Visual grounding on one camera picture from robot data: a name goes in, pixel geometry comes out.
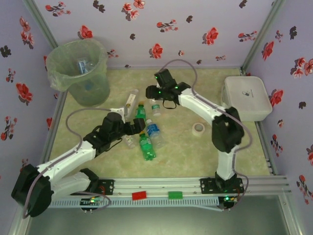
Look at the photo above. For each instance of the aluminium frame bar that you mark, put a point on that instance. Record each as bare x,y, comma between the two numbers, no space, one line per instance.
292,218
19,222

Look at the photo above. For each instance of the aluminium corner post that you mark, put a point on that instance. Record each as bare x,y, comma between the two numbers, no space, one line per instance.
38,17
268,24

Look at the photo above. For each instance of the white lidded plastic container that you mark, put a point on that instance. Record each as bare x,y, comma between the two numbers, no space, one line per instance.
247,95

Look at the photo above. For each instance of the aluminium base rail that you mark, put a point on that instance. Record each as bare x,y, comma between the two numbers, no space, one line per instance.
156,186

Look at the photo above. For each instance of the green bottle yellow cap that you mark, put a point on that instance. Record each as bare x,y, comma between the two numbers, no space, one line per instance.
140,112
146,148

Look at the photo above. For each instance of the green plastic block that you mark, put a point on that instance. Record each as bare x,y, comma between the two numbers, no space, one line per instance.
175,195

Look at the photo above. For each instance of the frosted bottle white paper label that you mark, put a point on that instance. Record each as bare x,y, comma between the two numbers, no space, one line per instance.
132,98

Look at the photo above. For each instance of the clear plastic bin liner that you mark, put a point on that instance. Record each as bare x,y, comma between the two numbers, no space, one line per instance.
55,80

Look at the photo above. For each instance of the blue label bottle white cap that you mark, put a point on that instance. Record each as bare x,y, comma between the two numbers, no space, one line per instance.
153,129

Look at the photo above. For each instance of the clear bottle blue cap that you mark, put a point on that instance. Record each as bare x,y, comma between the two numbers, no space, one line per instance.
82,65

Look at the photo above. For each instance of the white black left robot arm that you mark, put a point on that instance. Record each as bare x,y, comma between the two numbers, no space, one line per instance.
68,159

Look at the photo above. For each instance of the masking tape roll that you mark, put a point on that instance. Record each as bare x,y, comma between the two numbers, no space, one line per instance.
197,134

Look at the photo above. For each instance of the clear bottle flower label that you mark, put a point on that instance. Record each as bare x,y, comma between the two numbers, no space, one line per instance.
130,143

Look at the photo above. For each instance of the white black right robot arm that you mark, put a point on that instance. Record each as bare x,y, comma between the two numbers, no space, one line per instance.
203,104

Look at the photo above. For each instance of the aluminium side rail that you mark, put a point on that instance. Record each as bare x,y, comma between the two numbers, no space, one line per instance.
262,137
52,127

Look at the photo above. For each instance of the green translucent bin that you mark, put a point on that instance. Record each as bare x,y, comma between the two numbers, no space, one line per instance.
90,98

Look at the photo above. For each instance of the red plastic block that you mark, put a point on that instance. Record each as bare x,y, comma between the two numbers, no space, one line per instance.
139,195

